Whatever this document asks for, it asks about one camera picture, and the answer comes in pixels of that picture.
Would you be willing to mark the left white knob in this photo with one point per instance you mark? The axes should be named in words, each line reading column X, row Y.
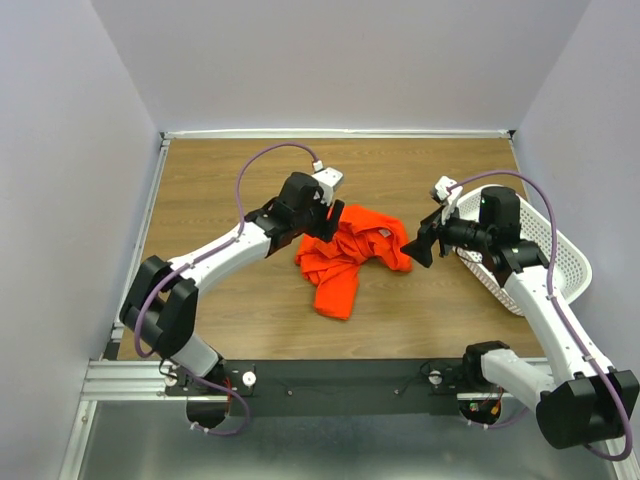
column 249, row 379

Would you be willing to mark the left aluminium side rail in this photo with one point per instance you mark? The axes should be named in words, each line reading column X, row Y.
column 116, row 333

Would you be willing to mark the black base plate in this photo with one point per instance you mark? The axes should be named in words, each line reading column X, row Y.
column 287, row 388

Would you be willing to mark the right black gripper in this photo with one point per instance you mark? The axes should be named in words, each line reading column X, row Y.
column 431, row 228

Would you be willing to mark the right white knob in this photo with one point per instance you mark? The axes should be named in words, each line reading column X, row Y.
column 435, row 377

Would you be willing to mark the white plastic basket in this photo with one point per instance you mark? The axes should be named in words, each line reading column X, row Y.
column 572, row 273

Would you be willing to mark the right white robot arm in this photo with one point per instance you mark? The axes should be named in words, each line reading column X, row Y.
column 510, row 247

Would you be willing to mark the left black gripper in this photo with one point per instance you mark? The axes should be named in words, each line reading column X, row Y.
column 327, row 229

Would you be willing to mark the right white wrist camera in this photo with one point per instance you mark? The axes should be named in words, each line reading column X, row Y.
column 446, row 192

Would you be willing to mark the back aluminium edge strip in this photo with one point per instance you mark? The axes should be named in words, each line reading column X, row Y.
column 335, row 133

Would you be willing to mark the orange t shirt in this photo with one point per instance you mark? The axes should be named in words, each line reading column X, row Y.
column 333, row 267

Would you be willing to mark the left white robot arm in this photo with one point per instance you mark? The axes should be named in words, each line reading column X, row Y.
column 160, row 306

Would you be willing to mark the white knob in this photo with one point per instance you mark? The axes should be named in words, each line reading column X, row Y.
column 435, row 377
column 249, row 379

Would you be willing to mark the aluminium frame rail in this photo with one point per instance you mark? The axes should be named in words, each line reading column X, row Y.
column 128, row 381

